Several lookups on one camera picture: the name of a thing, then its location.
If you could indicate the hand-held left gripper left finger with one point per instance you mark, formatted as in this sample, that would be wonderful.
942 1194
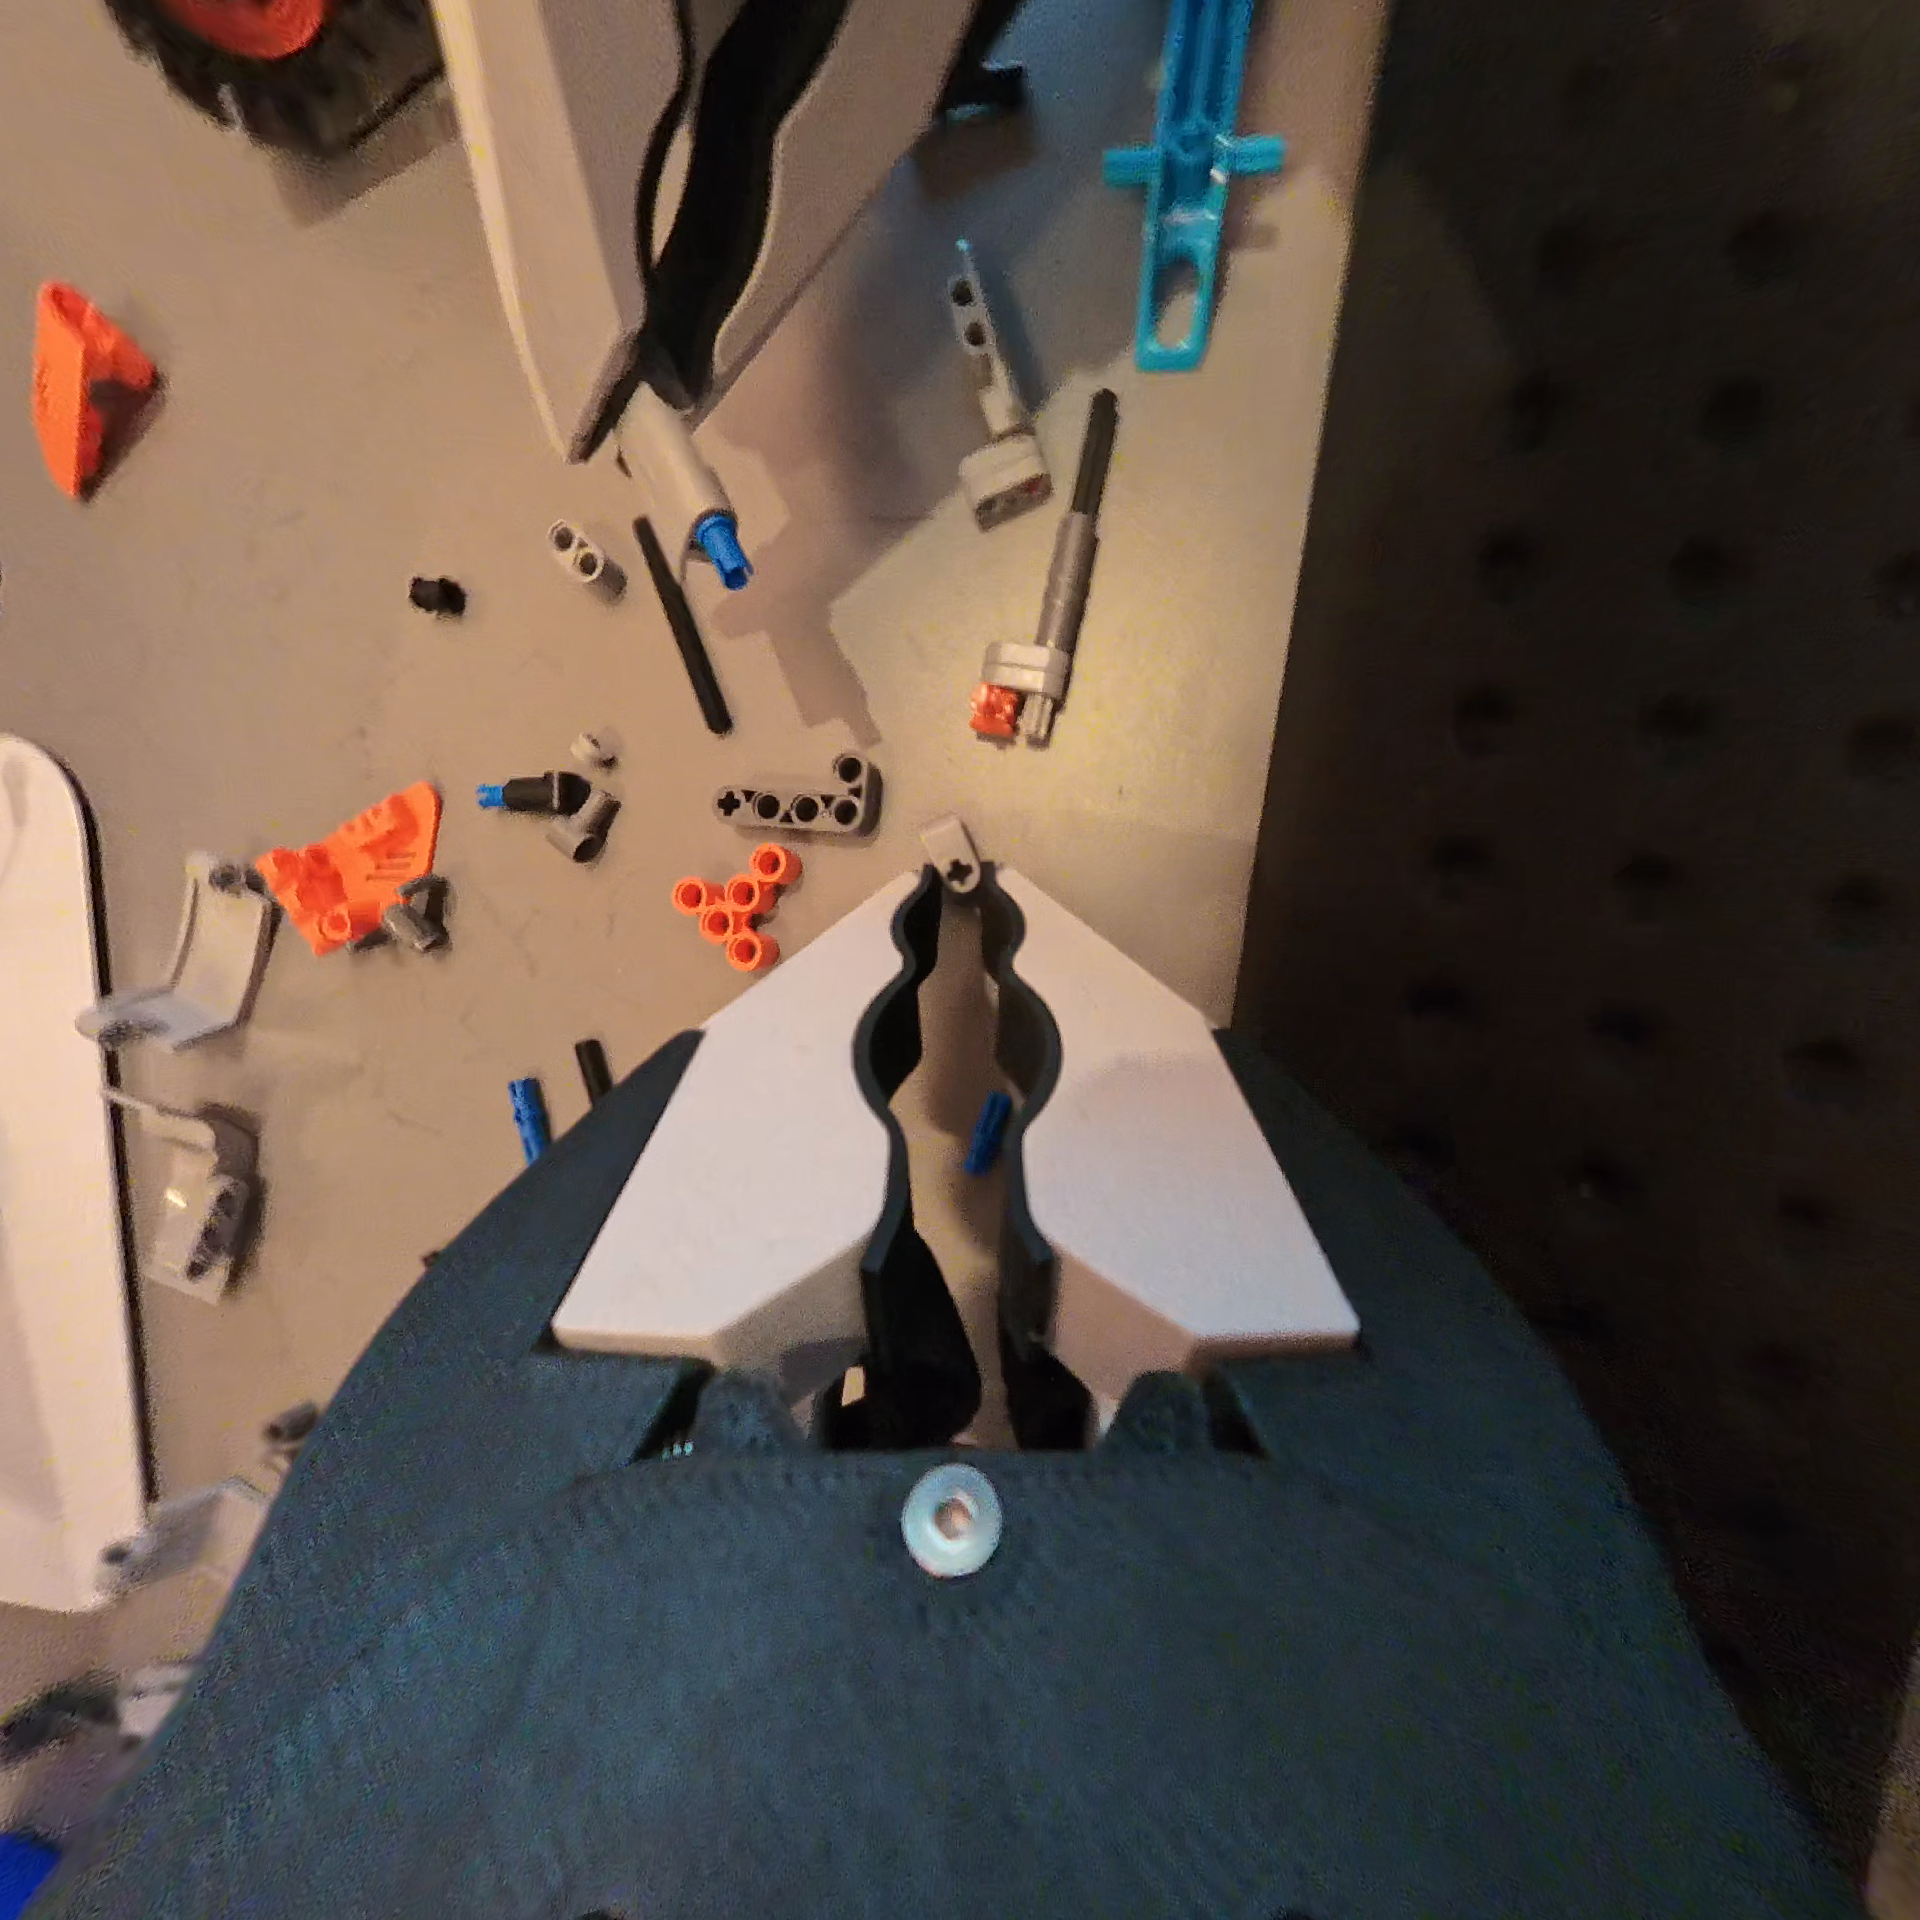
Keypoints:
720 1199

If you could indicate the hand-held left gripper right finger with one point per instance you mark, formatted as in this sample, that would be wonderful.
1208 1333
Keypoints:
1185 1199

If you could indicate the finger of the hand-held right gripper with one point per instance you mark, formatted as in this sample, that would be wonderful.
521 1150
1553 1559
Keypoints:
557 153
857 153

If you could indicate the light grey cross-hole connector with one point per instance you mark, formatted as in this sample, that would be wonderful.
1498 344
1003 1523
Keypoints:
953 857

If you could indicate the blue pin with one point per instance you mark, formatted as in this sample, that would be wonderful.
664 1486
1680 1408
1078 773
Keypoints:
988 1135
724 554
525 1117

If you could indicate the dark grey elbow connector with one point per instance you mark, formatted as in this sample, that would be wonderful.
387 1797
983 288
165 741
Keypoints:
585 825

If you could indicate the black long pin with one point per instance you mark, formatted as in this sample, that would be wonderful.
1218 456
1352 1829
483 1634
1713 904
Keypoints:
983 91

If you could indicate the orange five-hole connector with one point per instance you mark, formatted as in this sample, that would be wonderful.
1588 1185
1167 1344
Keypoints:
737 909

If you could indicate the tracked toy robot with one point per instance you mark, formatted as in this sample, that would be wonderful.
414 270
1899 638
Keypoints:
270 60

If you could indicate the light grey long block piece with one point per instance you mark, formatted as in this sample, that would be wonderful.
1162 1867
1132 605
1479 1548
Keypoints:
989 435

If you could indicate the teal separator tool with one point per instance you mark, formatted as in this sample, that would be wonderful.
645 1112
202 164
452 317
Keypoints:
1192 193

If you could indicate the grey L-shaped beam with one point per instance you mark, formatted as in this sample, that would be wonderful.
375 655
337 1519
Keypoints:
794 806

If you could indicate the grey double-hole connector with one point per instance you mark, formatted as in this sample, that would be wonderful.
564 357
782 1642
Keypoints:
585 561

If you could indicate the dark grey pin connector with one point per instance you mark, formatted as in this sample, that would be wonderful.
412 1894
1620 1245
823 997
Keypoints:
405 919

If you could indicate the black connector with blue pin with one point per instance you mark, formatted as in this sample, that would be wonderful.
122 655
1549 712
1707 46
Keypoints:
540 793

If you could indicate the black bush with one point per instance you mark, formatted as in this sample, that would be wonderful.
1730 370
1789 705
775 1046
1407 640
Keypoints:
434 596

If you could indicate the grey cylinder axle assembly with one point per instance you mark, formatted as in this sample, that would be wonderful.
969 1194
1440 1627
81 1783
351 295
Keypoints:
1066 586

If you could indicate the long black axle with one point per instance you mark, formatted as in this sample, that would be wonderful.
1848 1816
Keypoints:
683 630

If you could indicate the orange flat panel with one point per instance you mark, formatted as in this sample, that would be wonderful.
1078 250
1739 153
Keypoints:
352 871

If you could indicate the grey curved panel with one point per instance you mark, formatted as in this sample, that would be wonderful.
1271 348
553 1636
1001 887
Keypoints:
202 1199
187 1530
210 962

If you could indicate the orange wedge brick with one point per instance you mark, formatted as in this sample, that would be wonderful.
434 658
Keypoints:
81 385

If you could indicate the black dimpled mat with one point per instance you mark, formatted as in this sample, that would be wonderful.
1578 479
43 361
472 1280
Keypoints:
1620 750

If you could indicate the white stand base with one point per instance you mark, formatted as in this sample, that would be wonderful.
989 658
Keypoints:
52 1199

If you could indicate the light grey angled panel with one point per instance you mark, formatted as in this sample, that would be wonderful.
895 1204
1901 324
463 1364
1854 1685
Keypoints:
151 1702

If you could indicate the dark grey short beam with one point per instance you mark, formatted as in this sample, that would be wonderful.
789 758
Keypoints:
52 1725

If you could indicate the blue storage box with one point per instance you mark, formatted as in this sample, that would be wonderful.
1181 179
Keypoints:
24 1876

